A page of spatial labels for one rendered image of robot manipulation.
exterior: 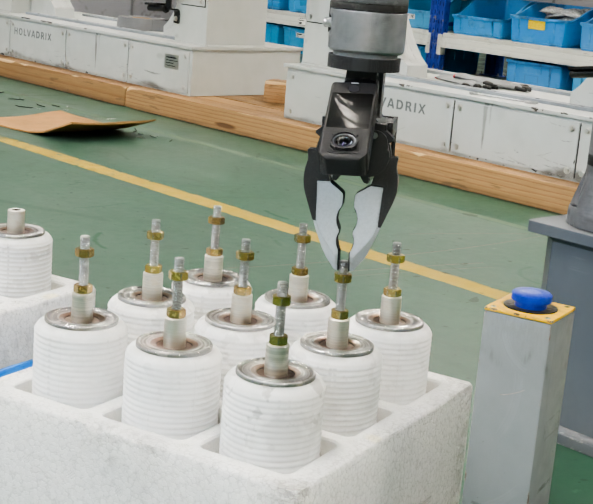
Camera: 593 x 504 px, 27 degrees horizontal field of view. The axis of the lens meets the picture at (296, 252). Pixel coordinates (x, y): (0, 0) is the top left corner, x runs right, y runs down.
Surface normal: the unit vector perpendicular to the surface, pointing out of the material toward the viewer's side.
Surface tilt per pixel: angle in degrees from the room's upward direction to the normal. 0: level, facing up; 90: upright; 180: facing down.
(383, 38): 91
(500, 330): 90
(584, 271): 90
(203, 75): 90
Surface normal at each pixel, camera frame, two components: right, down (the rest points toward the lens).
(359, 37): -0.27, 0.21
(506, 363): -0.51, 0.16
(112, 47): -0.73, 0.10
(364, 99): -0.06, -0.72
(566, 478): 0.08, -0.97
